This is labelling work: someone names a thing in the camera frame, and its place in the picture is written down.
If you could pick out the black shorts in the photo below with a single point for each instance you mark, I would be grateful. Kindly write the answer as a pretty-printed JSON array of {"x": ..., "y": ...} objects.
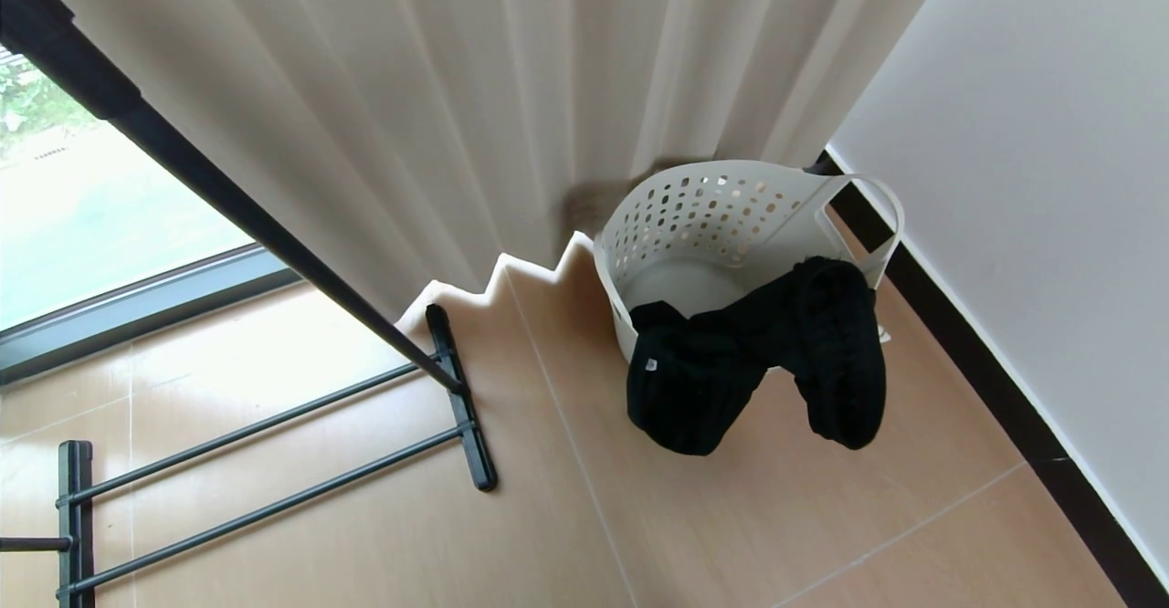
[{"x": 840, "y": 352}]

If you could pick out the white laundry basket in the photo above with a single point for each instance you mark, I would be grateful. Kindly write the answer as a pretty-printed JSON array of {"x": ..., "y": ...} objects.
[{"x": 676, "y": 284}]

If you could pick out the black clothes rack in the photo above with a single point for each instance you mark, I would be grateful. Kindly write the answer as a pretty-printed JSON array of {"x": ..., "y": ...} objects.
[{"x": 55, "y": 42}]

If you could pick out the black garment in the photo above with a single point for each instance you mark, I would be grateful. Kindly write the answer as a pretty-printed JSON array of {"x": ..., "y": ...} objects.
[{"x": 694, "y": 389}]

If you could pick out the beige curtain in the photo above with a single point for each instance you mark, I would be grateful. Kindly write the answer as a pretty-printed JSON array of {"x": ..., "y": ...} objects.
[{"x": 457, "y": 88}]

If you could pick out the window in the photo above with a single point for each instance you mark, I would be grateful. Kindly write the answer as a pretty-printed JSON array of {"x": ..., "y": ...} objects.
[{"x": 91, "y": 225}]

